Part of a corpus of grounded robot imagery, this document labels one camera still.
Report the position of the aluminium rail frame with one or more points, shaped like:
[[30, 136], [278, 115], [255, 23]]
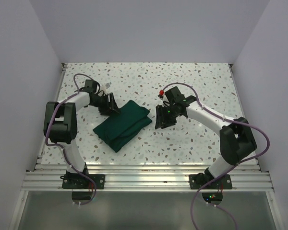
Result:
[[156, 159]]

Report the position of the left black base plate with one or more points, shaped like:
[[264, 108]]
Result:
[[75, 181]]

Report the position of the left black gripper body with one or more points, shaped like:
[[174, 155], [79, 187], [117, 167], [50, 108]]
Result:
[[102, 102]]

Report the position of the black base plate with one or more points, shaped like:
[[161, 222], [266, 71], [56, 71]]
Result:
[[75, 181], [196, 181]]

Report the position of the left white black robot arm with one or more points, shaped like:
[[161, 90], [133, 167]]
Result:
[[60, 122]]

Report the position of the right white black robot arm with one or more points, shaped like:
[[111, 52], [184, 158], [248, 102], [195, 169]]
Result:
[[235, 136]]

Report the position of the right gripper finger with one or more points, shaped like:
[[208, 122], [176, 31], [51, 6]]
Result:
[[160, 120], [168, 123]]

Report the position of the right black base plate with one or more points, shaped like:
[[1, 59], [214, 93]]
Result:
[[196, 181]]

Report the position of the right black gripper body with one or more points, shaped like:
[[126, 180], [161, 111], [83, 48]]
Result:
[[170, 113]]

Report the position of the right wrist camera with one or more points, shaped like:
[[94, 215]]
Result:
[[161, 95]]

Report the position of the dark green surgical cloth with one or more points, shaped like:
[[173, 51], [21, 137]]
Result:
[[118, 129]]

